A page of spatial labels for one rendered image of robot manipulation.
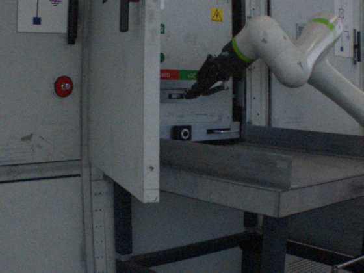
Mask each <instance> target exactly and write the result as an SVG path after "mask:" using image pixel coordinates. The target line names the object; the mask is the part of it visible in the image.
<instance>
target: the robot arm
mask: <svg viewBox="0 0 364 273"><path fill-rule="evenodd" d="M342 33H343V25H342V23H341V20H340V19H339V18H338V16H337V15H336V14H334V13H333V12H328V11H324V12H323V11H321V12H319V13H317V14H315V15H314V16H313V17H312V18H311V19H310V21H309V22H308V24H306V25H305V26H304V28H303V31H302V33H301V35H300V36H299V37H298V39H297V41H295V43H294V44H293V43H292V42H291V41H290V40H289V38H288V37H287V35H286V34H285V32H284V31H283V29H282V28H281V27H280V26H279V24H278V23H277V21H276V20H274V19H273V18H271V17H269V16H263V15H258V16H255V17H252V18H251V19H250V20H249V21H248V22H247V23H246V25H245V26H244V28H243V29H242V30H241V31H240V33H239V34H237V35H236V36H235V37H234V38H233V39H232V40H230V41H229V42H228V43H227V44H226V45H225V46H224V47H223V48H222V52H221V53H220V54H219V55H218V56H217V57H216V55H215V54H208V56H207V60H206V61H205V62H204V63H203V65H202V67H201V68H200V70H199V71H198V72H197V74H196V75H195V78H196V82H195V83H194V84H193V85H192V86H191V90H189V91H188V92H187V93H186V94H185V98H186V99H193V98H194V97H195V96H199V95H202V96H210V95H212V94H215V93H217V92H219V91H222V90H229V87H228V86H227V84H226V83H227V81H229V78H230V77H231V76H233V75H235V74H236V73H237V72H242V71H244V70H245V69H246V68H247V67H248V66H250V65H251V64H253V63H254V62H255V61H256V60H257V59H259V58H261V59H262V60H263V61H264V62H265V63H266V65H267V66H268V67H269V68H270V70H271V71H272V73H273V74H274V75H275V76H276V78H277V80H278V81H279V82H280V83H281V84H283V85H284V86H287V87H289V88H298V87H301V86H302V85H304V84H306V83H307V84H309V85H311V86H312V87H314V88H315V89H317V90H318V91H319V92H321V93H323V94H325V96H327V97H329V98H330V99H331V100H332V101H334V103H336V104H337V105H338V106H339V107H340V108H342V109H343V110H345V111H346V112H347V113H348V114H349V115H350V116H351V117H353V119H354V120H355V121H357V123H359V124H360V125H361V126H362V128H364V92H362V91H361V90H360V89H359V88H357V87H356V86H355V85H354V84H352V83H351V82H350V81H349V80H348V79H346V78H345V77H344V76H343V75H341V74H340V73H339V72H338V71H337V70H336V69H335V68H334V67H333V66H331V65H330V63H329V62H328V59H327V54H328V53H329V52H330V50H331V49H332V47H333V46H334V45H335V43H337V41H338V39H340V37H341V35H342ZM218 81H223V82H222V83H221V84H219V86H216V87H213V88H211V87H212V86H213V85H214V84H216V83H217V82H218ZM205 82H206V83H205ZM210 88H211V89H210Z"/></svg>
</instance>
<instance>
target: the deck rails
mask: <svg viewBox="0 0 364 273"><path fill-rule="evenodd" d="M241 145H246V146H256V147H261V148H270V149H276V150H285V151H294V152H296V151H299V152H304V153H312V154H317V155H325V156H330V157H343V158H348V159H357V160H361V161H364V136H359V135H347V134H340V133H327V132H320V131H307V130H299V129H286V128H278V127H264V126H256V125H249V124H247V143H243V144H241ZM278 160H279V161H286V162H287V168H281V167H278ZM159 165H161V166H167V167H170V168H177V169H180V170H186V171H190V172H196V173H200V174H205V175H209V176H215V177H221V178H225V179H231V180H237V181H243V182H247V183H253V184H256V185H266V186H270V187H275V188H278V189H287V190H290V189H297V188H300V185H293V184H291V179H292V155H285V154H284V155H280V154H275V153H267V152H262V151H253V150H248V149H239V148H230V147H224V146H215V145H210V144H201V143H196V142H187V141H181V140H172V139H167V138H160V157H159Z"/></svg>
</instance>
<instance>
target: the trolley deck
mask: <svg viewBox="0 0 364 273"><path fill-rule="evenodd" d="M225 147H230V148H239V149H244V150H253V151H262V152H267V153H275V154H280V155H284V154H285V155H292V179H291V184H293V185H300V188H294V189H290V190H287V189H283V188H282V189H280V188H275V187H270V186H266V185H256V184H253V183H247V182H243V181H237V180H231V179H225V178H221V177H215V176H211V175H205V174H200V173H196V172H190V171H186V170H180V169H177V168H170V167H167V166H161V165H159V190H161V191H164V192H169V193H172V194H177V195H179V196H184V197H186V198H194V199H196V200H201V201H204V202H209V203H213V204H216V205H221V206H226V207H230V208H233V209H237V210H240V211H247V212H249V213H254V214H257V215H258V214H259V215H263V216H267V217H273V218H277V219H280V218H285V217H288V216H291V215H295V214H298V213H304V212H306V211H312V210H315V209H319V208H321V207H325V206H328V205H333V204H336V203H341V202H345V201H348V200H353V199H356V198H361V197H364V190H363V189H362V188H360V187H359V185H360V184H361V185H364V161H361V160H357V159H348V158H343V157H330V156H325V155H317V154H312V153H304V152H299V151H296V152H294V151H285V150H280V149H270V148H261V147H256V146H246V145H233V146H225Z"/></svg>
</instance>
